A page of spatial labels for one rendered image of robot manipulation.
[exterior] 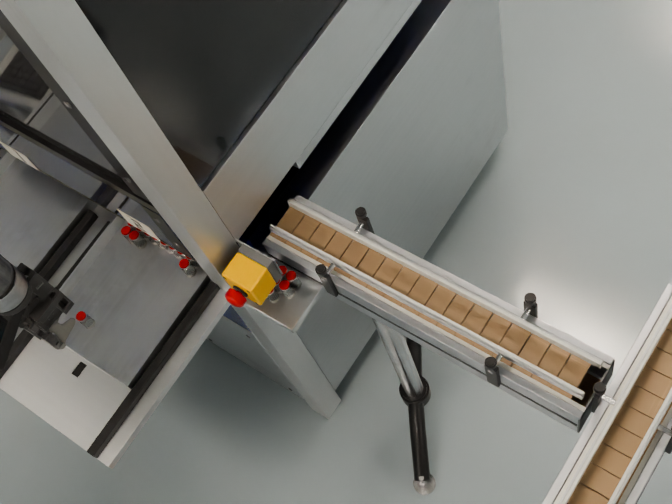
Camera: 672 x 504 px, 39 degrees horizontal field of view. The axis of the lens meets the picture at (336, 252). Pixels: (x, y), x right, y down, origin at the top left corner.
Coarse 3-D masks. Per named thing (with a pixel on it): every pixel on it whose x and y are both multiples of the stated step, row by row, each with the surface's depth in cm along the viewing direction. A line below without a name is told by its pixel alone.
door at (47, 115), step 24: (0, 48) 137; (0, 72) 149; (24, 72) 140; (0, 96) 165; (24, 96) 154; (48, 96) 144; (24, 120) 170; (48, 120) 158; (72, 120) 148; (72, 144) 163; (96, 168) 168
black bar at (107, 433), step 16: (208, 288) 189; (208, 304) 190; (192, 320) 187; (176, 336) 186; (160, 352) 185; (160, 368) 185; (144, 384) 183; (128, 400) 182; (112, 416) 182; (112, 432) 181; (96, 448) 179
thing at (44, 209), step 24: (0, 168) 213; (24, 168) 214; (0, 192) 212; (24, 192) 211; (48, 192) 210; (72, 192) 208; (0, 216) 209; (24, 216) 208; (48, 216) 207; (72, 216) 206; (0, 240) 207; (24, 240) 205; (48, 240) 204; (24, 264) 203
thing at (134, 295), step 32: (96, 256) 199; (128, 256) 198; (160, 256) 197; (64, 288) 195; (96, 288) 197; (128, 288) 195; (160, 288) 194; (192, 288) 192; (64, 320) 195; (96, 320) 193; (128, 320) 192; (160, 320) 190; (96, 352) 190; (128, 352) 189; (128, 384) 182
